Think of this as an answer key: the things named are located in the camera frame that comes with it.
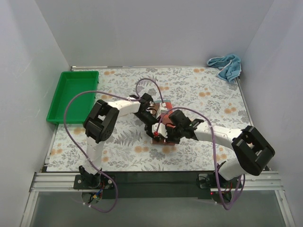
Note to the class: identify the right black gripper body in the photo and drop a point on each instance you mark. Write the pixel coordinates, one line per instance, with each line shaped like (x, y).
(170, 136)

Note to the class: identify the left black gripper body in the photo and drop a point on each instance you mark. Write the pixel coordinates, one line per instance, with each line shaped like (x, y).
(149, 127)

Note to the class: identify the orange brown bear towel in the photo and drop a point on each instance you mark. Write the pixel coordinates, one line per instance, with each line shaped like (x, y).
(165, 121)

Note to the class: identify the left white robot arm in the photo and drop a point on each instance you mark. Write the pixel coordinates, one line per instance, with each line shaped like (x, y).
(100, 124)

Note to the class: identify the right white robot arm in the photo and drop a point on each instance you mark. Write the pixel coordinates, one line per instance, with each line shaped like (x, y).
(252, 150)

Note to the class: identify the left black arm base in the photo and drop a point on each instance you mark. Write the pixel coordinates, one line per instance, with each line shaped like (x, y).
(96, 182)

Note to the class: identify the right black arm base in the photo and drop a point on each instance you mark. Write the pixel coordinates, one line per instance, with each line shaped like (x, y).
(208, 181)

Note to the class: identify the green plastic tray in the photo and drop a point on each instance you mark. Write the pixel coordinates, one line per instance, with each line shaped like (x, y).
(70, 84)

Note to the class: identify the blue crumpled towel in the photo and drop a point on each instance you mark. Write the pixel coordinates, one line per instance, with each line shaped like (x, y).
(229, 67)

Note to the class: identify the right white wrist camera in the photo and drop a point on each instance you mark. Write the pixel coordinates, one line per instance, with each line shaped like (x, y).
(159, 129)

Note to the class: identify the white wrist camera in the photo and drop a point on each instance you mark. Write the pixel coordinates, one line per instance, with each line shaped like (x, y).
(159, 129)
(162, 109)

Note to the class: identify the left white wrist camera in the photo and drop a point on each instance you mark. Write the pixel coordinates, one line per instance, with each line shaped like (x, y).
(162, 109)

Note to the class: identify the aluminium frame rail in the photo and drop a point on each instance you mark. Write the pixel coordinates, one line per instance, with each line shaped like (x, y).
(164, 184)

